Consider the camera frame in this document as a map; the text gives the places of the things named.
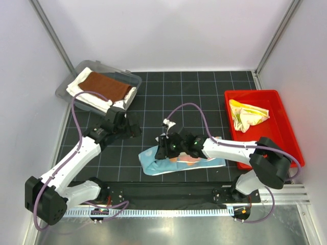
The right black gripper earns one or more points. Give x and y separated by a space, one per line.
163 150

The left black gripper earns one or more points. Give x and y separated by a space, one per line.
133 130

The blue white cloth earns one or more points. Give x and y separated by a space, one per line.
153 167

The brown towel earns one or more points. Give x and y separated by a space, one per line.
111 89

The white towel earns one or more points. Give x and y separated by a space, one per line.
92 98

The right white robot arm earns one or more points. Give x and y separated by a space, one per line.
269 164

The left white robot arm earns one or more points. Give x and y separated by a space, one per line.
50 196

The clear plastic container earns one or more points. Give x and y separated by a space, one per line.
99 67

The colourful patterned cloth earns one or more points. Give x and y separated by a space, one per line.
244 115

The red plastic bin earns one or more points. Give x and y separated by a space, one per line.
277 127

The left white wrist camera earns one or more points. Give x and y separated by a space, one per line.
120 104

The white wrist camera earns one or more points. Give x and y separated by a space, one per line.
120 104
167 124

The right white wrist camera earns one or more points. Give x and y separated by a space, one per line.
167 124

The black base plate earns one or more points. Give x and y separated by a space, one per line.
171 195

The slotted cable duct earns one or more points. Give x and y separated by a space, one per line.
102 213

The aluminium rail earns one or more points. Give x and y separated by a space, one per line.
291 194

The left aluminium frame post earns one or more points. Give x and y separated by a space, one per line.
53 35

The aluminium frame post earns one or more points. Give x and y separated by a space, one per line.
53 35
290 12

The right aluminium frame post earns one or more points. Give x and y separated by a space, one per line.
290 12

